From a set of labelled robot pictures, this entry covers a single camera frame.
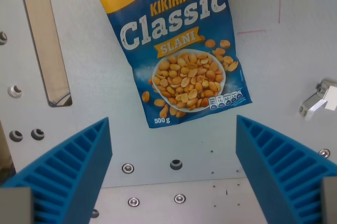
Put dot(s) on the silver metal bracket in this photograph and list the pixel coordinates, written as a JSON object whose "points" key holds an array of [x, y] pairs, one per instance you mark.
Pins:
{"points": [[317, 100]]}

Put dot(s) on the blue peanut snack bag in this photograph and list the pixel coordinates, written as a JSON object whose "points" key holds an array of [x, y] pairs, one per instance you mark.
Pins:
{"points": [[179, 50]]}

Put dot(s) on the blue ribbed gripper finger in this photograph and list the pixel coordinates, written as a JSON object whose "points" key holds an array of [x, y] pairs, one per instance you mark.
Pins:
{"points": [[65, 171], [276, 166]]}

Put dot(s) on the silver pan head screw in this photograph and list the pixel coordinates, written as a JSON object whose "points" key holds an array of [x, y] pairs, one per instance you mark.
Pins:
{"points": [[133, 201], [324, 152], [180, 198], [128, 168]]}

